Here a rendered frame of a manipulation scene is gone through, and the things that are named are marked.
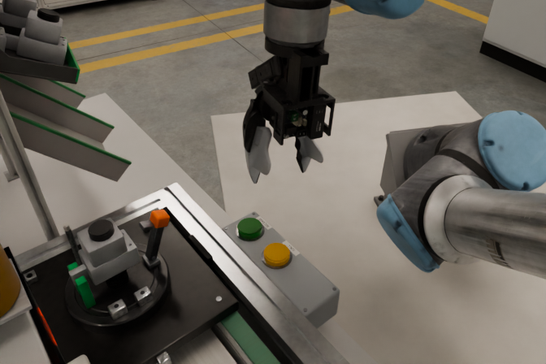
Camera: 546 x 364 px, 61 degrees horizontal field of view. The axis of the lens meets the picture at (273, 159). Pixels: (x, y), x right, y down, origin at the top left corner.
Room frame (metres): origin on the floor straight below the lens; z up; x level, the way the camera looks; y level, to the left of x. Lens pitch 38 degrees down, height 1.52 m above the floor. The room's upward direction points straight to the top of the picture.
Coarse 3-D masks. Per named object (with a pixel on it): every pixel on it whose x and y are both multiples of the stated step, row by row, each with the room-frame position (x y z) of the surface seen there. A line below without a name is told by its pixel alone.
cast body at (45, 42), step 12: (36, 12) 0.67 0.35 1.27; (48, 12) 0.66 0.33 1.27; (36, 24) 0.64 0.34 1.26; (48, 24) 0.65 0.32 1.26; (60, 24) 0.66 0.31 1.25; (12, 36) 0.65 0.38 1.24; (24, 36) 0.64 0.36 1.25; (36, 36) 0.64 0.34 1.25; (48, 36) 0.64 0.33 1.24; (12, 48) 0.64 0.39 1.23; (24, 48) 0.63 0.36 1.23; (36, 48) 0.64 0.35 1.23; (48, 48) 0.64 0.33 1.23; (60, 48) 0.65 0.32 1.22; (48, 60) 0.64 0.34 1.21; (60, 60) 0.64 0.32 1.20
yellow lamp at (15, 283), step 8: (0, 248) 0.19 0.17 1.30; (0, 256) 0.19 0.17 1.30; (0, 264) 0.18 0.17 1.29; (8, 264) 0.19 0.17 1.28; (0, 272) 0.18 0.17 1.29; (8, 272) 0.18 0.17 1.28; (0, 280) 0.18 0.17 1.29; (8, 280) 0.18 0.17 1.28; (16, 280) 0.19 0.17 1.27; (0, 288) 0.17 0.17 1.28; (8, 288) 0.18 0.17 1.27; (16, 288) 0.18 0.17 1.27; (0, 296) 0.17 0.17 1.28; (8, 296) 0.18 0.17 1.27; (16, 296) 0.18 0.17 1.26; (0, 304) 0.17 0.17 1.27; (8, 304) 0.17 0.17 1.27; (0, 312) 0.17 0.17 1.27
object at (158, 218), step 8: (152, 216) 0.45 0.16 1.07; (160, 216) 0.44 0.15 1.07; (168, 216) 0.45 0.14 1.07; (144, 224) 0.44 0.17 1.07; (152, 224) 0.44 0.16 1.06; (160, 224) 0.44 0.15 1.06; (152, 232) 0.44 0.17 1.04; (160, 232) 0.44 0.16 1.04; (152, 240) 0.44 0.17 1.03; (160, 240) 0.44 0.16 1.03; (152, 248) 0.43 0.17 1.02; (152, 256) 0.43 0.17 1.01
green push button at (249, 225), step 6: (240, 222) 0.53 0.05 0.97; (246, 222) 0.53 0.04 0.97; (252, 222) 0.53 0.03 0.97; (258, 222) 0.53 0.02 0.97; (240, 228) 0.52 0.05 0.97; (246, 228) 0.52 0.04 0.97; (252, 228) 0.52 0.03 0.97; (258, 228) 0.52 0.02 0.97; (240, 234) 0.51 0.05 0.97; (246, 234) 0.51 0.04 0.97; (252, 234) 0.51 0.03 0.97; (258, 234) 0.51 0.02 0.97
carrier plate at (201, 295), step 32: (128, 224) 0.53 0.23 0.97; (64, 256) 0.46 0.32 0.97; (192, 256) 0.46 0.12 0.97; (32, 288) 0.40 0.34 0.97; (64, 288) 0.40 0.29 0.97; (192, 288) 0.40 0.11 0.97; (224, 288) 0.40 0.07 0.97; (64, 320) 0.35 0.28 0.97; (160, 320) 0.35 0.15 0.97; (192, 320) 0.35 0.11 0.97; (64, 352) 0.31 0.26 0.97; (96, 352) 0.31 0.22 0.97; (128, 352) 0.31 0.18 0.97; (160, 352) 0.31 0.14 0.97
